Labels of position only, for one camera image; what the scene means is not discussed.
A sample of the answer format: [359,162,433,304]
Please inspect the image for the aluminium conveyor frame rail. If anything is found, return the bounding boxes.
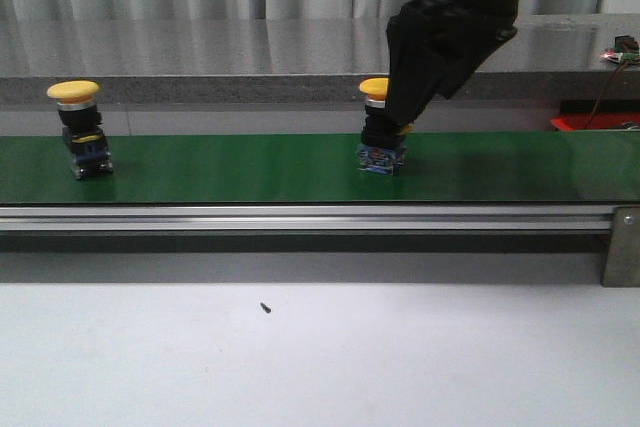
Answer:
[1,204,615,233]

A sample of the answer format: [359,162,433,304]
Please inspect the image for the thin brown sensor wire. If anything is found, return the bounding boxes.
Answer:
[580,62,626,132]

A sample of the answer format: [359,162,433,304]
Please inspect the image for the green conveyor belt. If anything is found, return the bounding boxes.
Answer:
[1,131,639,204]

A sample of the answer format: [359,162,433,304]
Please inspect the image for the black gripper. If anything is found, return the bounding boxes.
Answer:
[385,0,520,126]

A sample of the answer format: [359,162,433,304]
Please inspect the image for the small green circuit board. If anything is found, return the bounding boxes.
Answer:
[601,35,639,65]

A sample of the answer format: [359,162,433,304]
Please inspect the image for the red plastic tray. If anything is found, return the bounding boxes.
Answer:
[550,113,639,132]

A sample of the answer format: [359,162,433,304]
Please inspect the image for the yellow mushroom button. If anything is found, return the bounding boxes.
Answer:
[357,77,413,176]
[47,80,114,180]

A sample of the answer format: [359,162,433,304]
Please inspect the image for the grey stone shelf slab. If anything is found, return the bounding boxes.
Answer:
[1,14,639,105]

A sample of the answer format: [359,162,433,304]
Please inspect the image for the grey metal support bracket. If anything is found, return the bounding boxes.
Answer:
[601,206,640,288]

